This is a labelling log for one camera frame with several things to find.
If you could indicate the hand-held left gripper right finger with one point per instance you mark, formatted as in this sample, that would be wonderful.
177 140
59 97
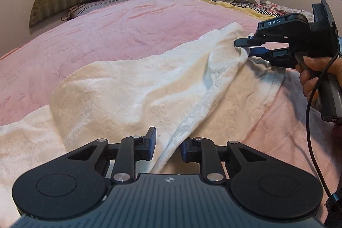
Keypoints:
184 151

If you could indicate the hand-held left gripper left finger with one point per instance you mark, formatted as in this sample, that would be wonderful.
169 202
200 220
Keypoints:
151 144

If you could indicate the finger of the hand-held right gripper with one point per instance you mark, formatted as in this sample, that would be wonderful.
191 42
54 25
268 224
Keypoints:
257 51
247 41

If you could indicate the white fluffy blanket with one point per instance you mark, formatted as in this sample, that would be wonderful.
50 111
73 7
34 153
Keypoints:
133 83

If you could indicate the person's right hand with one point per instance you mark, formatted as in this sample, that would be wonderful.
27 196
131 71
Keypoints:
311 83

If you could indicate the pink floral cloth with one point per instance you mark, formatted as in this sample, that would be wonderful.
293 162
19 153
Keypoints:
290 9

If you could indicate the yellow cloth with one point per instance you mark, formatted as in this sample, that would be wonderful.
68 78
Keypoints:
248 10

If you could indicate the zebra print cloth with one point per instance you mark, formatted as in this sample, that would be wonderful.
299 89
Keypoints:
261 11

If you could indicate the pink blanket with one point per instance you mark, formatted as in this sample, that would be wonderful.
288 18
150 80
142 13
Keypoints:
107 27

